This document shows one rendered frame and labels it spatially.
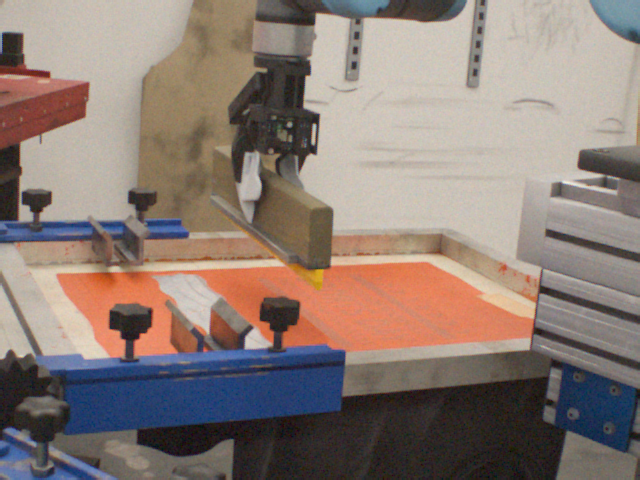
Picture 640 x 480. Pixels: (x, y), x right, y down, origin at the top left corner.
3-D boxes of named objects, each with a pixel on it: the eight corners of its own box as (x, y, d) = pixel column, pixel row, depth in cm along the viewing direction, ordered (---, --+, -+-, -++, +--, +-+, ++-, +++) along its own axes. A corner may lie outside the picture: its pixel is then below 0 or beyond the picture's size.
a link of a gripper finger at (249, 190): (242, 228, 133) (258, 155, 131) (226, 217, 138) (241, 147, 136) (265, 231, 134) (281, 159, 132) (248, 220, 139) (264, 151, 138)
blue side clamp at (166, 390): (322, 394, 120) (327, 335, 118) (341, 411, 116) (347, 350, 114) (54, 415, 108) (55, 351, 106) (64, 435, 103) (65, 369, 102)
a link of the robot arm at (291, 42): (245, 19, 133) (305, 23, 137) (243, 55, 134) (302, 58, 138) (267, 23, 127) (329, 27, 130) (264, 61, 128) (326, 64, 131)
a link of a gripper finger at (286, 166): (293, 231, 136) (288, 159, 133) (276, 220, 141) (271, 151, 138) (316, 226, 137) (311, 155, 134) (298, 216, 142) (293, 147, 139)
